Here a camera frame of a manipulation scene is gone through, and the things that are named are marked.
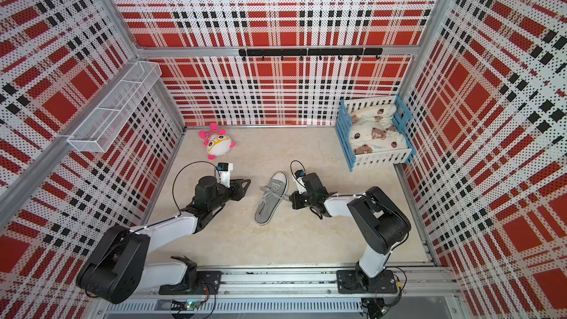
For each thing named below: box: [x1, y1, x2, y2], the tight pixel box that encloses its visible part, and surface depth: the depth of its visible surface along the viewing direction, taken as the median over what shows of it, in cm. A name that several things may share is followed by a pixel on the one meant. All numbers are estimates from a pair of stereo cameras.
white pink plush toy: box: [198, 122, 237, 161], surface depth 109 cm
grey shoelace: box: [259, 182, 291, 201], surface depth 95 cm
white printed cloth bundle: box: [349, 103, 408, 156], surface depth 107 cm
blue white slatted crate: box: [335, 94, 418, 173], surface depth 107 cm
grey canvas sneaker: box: [253, 171, 289, 226], surface depth 92 cm
